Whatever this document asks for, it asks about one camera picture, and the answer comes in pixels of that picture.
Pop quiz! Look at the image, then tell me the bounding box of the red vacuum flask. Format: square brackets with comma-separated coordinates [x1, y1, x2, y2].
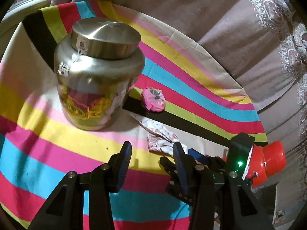
[221, 140, 287, 189]

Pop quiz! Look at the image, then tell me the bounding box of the colourful striped tablecloth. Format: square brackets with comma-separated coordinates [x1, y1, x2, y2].
[1, 1, 267, 229]

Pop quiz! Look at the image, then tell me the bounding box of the pink round pouch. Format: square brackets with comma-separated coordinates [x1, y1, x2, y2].
[141, 87, 166, 113]

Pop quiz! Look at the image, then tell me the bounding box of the beige embroidered curtain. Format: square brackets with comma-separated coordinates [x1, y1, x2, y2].
[51, 0, 306, 167]

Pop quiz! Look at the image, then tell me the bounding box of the silver metal tea canister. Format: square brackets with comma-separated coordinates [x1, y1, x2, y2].
[54, 17, 145, 131]

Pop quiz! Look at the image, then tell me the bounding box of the white chair back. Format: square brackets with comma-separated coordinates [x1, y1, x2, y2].
[0, 0, 51, 58]

